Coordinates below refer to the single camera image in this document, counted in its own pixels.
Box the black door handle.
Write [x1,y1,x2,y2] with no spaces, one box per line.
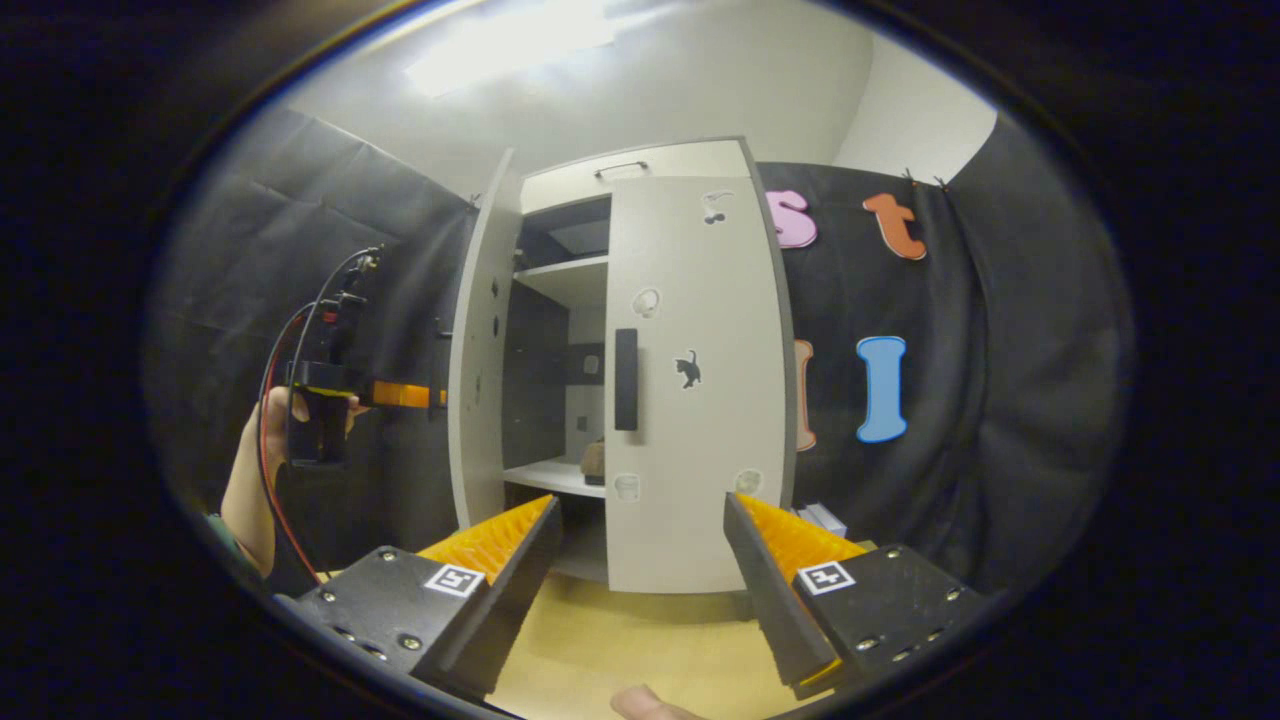
[614,328,640,433]

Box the white cabinet door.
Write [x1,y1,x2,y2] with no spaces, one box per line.
[447,148,526,531]
[603,175,786,596]

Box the red left gripper cable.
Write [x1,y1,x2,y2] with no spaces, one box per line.
[258,300,331,586]

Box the white cabinet shelf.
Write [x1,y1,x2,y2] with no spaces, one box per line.
[512,255,611,311]

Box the black backdrop cloth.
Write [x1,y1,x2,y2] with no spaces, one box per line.
[145,105,1136,601]

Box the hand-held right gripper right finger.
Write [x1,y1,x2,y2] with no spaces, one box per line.
[722,490,991,699]

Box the white cabinet drawer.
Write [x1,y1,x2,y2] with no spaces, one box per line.
[520,138,753,216]

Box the white shoe cabinet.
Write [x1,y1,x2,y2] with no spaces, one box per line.
[500,138,796,596]

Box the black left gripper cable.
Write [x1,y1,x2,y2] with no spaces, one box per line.
[283,245,386,401]

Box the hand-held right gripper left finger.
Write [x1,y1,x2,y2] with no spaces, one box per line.
[290,493,563,701]

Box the small white box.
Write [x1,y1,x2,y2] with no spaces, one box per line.
[795,502,849,539]

